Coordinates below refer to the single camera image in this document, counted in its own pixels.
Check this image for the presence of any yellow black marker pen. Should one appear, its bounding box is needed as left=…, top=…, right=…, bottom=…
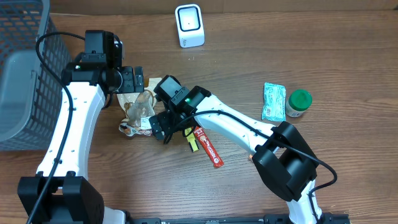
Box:
left=184, top=128, right=199, bottom=152

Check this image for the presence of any teal wet wipes pack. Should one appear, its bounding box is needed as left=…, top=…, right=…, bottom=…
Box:
left=262, top=83, right=286, bottom=122

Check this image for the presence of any grey plastic mesh basket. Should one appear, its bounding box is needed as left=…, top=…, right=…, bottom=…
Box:
left=1, top=0, right=72, bottom=151

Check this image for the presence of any white barcode scanner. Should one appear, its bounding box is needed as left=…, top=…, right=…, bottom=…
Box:
left=175, top=4, right=205, bottom=48

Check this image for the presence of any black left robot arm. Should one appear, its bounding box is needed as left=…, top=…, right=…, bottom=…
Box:
left=17, top=30, right=144, bottom=224

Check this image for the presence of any brown cookie snack bag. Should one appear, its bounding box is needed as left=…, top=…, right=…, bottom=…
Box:
left=117, top=78, right=161, bottom=137

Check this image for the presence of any green lid glass jar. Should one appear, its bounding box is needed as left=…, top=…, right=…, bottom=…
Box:
left=285, top=90, right=313, bottom=118

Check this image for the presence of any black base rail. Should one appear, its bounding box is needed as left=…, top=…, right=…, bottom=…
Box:
left=126, top=213, right=351, bottom=224

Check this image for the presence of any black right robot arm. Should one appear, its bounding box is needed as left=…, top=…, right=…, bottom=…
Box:
left=150, top=75, right=323, bottom=223

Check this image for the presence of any red snack bar wrapper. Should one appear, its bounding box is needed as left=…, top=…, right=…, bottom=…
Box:
left=193, top=127, right=224, bottom=168

